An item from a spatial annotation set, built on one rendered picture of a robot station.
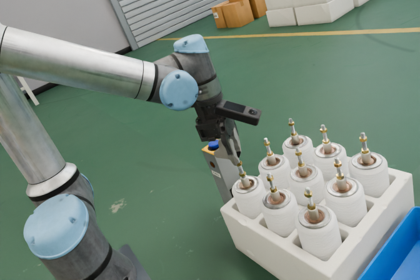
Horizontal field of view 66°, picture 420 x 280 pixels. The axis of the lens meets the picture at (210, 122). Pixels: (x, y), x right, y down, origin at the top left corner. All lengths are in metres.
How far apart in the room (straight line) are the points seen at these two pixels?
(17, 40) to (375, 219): 0.84
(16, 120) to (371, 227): 0.82
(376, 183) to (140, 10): 5.22
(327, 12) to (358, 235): 2.66
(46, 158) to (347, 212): 0.71
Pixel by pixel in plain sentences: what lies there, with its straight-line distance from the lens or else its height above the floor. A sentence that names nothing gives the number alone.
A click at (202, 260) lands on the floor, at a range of 1.17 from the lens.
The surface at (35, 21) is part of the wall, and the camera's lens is 5.52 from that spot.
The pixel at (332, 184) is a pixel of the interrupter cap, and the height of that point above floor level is 0.25.
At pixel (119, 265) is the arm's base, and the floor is 0.36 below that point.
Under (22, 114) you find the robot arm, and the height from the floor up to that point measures 0.70.
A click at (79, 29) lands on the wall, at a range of 5.61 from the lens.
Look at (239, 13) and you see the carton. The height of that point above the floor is 0.17.
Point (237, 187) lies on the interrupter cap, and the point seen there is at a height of 0.25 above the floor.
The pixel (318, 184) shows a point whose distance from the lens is 0.93.
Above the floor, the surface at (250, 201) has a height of 0.23.
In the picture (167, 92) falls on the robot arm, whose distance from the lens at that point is 0.59.
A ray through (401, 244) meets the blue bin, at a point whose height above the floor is 0.06.
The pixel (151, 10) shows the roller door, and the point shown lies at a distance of 5.88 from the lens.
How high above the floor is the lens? 0.84
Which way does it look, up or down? 25 degrees down
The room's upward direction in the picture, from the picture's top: 21 degrees counter-clockwise
